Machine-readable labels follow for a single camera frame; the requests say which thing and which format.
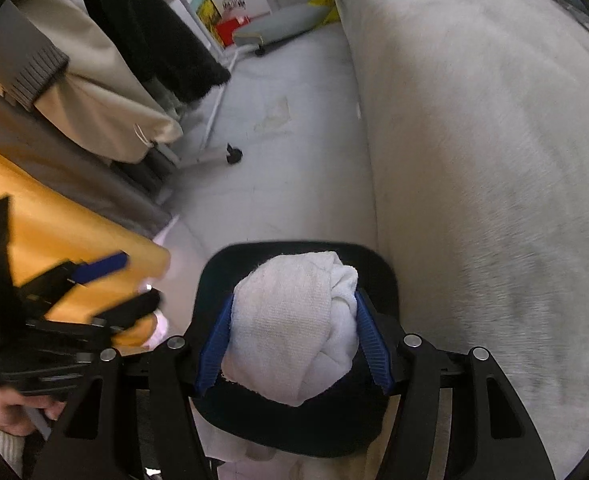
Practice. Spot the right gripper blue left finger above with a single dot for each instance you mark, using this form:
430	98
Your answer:
214	349

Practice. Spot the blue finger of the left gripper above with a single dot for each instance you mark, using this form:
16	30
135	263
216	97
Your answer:
88	272
125	315

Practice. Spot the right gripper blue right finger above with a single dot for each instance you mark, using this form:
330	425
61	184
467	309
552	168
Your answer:
373	345

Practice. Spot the dark green trash bin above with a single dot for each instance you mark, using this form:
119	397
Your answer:
235	423

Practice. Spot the person's left hand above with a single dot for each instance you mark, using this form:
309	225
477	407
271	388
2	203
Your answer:
14	418

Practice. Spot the orange curtain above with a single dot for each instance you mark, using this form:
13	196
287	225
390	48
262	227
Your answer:
46	228

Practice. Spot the beige coat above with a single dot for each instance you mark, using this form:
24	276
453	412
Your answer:
97	102

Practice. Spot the white clothes rack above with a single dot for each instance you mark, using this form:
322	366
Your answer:
229	153

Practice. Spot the grey knit cardigan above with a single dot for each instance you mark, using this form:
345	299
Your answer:
29	62

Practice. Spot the black garment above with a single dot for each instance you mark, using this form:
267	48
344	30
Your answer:
157	45

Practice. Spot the bed with grey sheet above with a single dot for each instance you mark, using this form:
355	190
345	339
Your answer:
477	115

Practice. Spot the red box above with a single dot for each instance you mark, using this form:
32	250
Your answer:
226	28

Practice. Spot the yellow bag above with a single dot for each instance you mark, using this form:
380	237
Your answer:
330	12

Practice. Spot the grey floor cushion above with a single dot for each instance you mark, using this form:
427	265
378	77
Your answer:
262	34

